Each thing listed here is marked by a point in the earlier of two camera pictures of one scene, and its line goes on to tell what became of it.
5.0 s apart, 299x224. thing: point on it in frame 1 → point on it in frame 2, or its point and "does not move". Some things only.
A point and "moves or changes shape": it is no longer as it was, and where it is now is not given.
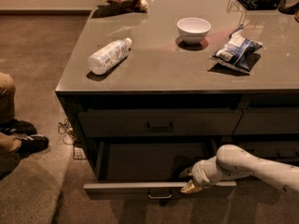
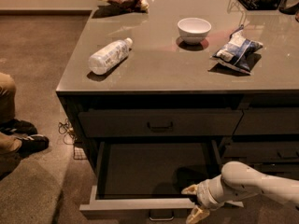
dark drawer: [150, 168] moves or changes shape
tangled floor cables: [65, 128] does not move
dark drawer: [157, 122] does not move
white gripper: [200, 173] → [204, 194]
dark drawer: [277, 149] does not move
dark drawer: [268, 120] does not move
